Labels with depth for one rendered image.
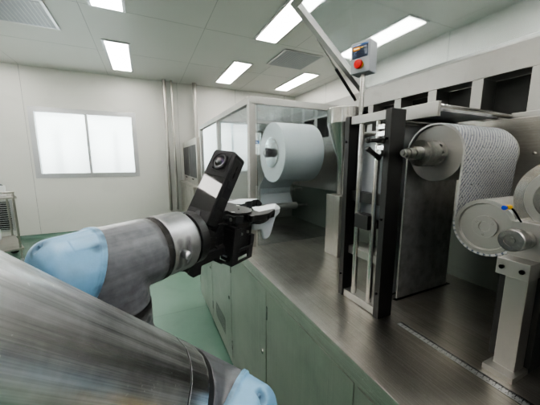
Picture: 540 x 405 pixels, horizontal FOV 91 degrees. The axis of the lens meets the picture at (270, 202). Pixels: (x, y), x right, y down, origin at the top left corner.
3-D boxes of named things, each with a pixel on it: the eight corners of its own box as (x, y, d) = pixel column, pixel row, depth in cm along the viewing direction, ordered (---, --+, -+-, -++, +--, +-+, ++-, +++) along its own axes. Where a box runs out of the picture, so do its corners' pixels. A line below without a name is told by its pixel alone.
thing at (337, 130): (317, 251, 124) (320, 124, 115) (340, 247, 130) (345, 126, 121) (336, 260, 111) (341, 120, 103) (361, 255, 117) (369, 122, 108)
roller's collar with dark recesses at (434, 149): (406, 165, 68) (408, 141, 67) (422, 165, 71) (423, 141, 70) (430, 166, 63) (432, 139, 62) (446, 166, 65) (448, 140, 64)
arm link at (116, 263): (26, 321, 25) (12, 232, 23) (137, 277, 34) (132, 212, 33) (64, 353, 21) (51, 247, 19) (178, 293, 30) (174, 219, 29)
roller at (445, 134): (407, 179, 75) (412, 128, 73) (461, 177, 85) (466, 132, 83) (460, 182, 62) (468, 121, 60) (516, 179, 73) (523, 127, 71)
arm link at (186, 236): (135, 210, 32) (181, 227, 28) (167, 205, 36) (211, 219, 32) (135, 266, 34) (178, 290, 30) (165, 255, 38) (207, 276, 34)
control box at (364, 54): (347, 74, 91) (349, 42, 90) (357, 78, 96) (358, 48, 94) (366, 69, 86) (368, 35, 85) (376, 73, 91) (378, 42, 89)
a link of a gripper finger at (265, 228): (275, 231, 53) (241, 240, 46) (278, 202, 51) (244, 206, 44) (287, 235, 51) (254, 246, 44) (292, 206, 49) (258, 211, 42)
